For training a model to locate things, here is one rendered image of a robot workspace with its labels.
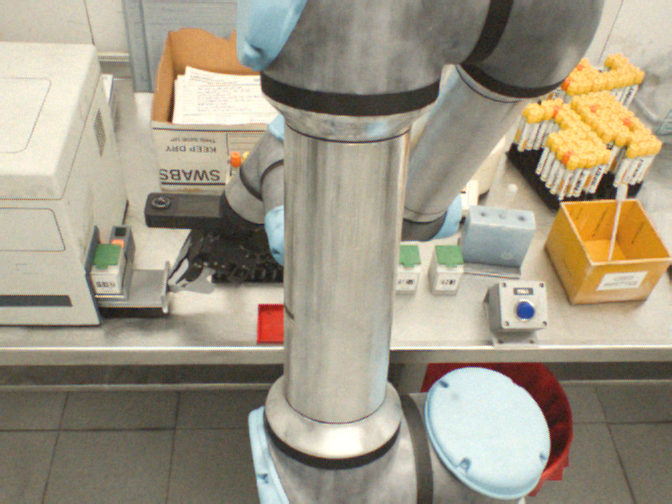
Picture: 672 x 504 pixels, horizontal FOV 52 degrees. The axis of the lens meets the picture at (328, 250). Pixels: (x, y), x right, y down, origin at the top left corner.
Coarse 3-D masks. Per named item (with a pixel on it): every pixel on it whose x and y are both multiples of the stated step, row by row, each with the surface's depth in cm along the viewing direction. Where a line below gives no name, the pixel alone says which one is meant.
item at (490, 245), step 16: (480, 208) 108; (496, 208) 108; (464, 224) 111; (480, 224) 106; (496, 224) 106; (512, 224) 106; (528, 224) 106; (464, 240) 110; (480, 240) 109; (496, 240) 108; (512, 240) 108; (528, 240) 108; (464, 256) 112; (480, 256) 111; (496, 256) 111; (512, 256) 111; (480, 272) 112; (496, 272) 112; (512, 272) 112
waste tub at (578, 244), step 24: (576, 216) 113; (600, 216) 114; (624, 216) 114; (648, 216) 109; (552, 240) 114; (576, 240) 106; (600, 240) 118; (624, 240) 116; (648, 240) 109; (552, 264) 114; (576, 264) 106; (600, 264) 102; (624, 264) 103; (648, 264) 104; (576, 288) 107; (600, 288) 106; (624, 288) 107; (648, 288) 108
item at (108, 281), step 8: (120, 256) 97; (120, 264) 97; (96, 272) 95; (104, 272) 96; (112, 272) 96; (120, 272) 97; (96, 280) 96; (104, 280) 96; (112, 280) 97; (120, 280) 97; (96, 288) 98; (104, 288) 98; (112, 288) 98; (120, 288) 98
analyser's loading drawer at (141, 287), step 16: (128, 272) 100; (144, 272) 103; (160, 272) 103; (128, 288) 100; (144, 288) 101; (160, 288) 101; (112, 304) 99; (128, 304) 99; (144, 304) 99; (160, 304) 99
